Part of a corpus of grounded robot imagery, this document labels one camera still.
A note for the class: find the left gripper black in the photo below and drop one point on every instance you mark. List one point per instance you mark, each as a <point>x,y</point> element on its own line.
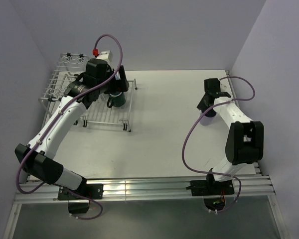
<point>121,85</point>

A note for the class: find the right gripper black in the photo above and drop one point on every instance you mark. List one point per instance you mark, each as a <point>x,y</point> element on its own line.
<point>201,106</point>

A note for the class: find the purple cup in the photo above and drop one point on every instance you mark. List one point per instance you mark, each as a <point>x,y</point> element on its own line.
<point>208,117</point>

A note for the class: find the dark green mug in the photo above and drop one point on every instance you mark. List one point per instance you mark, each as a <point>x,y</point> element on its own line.
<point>116,99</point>

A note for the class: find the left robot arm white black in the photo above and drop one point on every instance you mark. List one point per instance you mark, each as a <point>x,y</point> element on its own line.
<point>37,157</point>

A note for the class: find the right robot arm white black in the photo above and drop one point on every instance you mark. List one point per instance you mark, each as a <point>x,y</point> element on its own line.
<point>245,140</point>

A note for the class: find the silver wire dish rack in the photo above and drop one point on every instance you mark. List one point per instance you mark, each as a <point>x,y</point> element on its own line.
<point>67,67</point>

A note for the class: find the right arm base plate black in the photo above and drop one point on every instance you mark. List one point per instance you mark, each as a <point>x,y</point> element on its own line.
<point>210,187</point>

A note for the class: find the aluminium rail frame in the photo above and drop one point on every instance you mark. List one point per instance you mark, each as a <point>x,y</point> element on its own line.
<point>152,181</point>

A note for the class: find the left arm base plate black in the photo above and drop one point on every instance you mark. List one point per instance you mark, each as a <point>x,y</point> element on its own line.
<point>93,191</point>

